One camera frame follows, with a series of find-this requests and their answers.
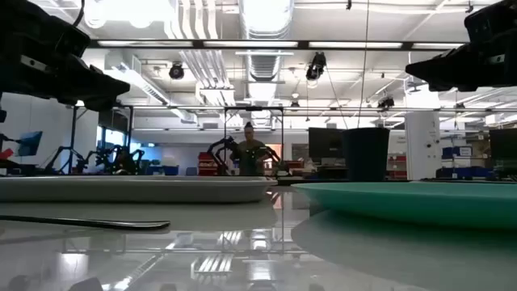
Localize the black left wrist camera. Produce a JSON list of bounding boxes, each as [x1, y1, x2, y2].
[[56, 24, 92, 58]]

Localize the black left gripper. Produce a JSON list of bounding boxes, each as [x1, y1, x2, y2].
[[0, 0, 131, 112]]

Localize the silver ceiling air duct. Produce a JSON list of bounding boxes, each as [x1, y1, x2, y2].
[[237, 0, 296, 82]]

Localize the black spoon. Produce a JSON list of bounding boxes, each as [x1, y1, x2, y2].
[[0, 214, 171, 231]]

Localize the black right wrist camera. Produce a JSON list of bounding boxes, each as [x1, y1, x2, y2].
[[464, 0, 517, 44]]

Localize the grey plastic tray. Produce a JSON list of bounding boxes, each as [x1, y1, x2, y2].
[[0, 175, 279, 204]]

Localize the blue storage bins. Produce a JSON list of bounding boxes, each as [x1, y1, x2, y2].
[[435, 145, 494, 179]]

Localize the black monitor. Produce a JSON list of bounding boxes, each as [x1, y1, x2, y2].
[[308, 127, 344, 163], [489, 128, 517, 179]]

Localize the red storage bins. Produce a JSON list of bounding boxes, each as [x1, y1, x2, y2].
[[197, 151, 219, 177]]

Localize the person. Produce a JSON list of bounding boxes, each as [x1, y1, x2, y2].
[[229, 122, 270, 177]]

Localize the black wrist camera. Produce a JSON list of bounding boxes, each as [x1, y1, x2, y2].
[[464, 0, 517, 44], [56, 24, 92, 58]]

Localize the white pillar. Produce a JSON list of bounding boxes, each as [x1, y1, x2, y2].
[[405, 111, 441, 181]]

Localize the black ceiling camera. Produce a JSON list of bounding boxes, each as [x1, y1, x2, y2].
[[168, 62, 186, 81], [305, 51, 327, 81]]

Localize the overhead black light bar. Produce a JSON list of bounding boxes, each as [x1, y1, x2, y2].
[[88, 39, 469, 52]]

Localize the black cup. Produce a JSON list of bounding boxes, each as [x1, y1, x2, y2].
[[342, 127, 391, 183]]

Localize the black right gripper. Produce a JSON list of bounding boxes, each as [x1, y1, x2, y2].
[[406, 36, 517, 92]]

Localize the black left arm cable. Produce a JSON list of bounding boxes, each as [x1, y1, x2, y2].
[[72, 0, 86, 27]]

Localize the green plate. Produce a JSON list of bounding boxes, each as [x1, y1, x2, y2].
[[291, 181, 517, 231]]

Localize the blue panel on stand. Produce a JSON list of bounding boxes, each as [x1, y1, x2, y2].
[[15, 130, 44, 158]]

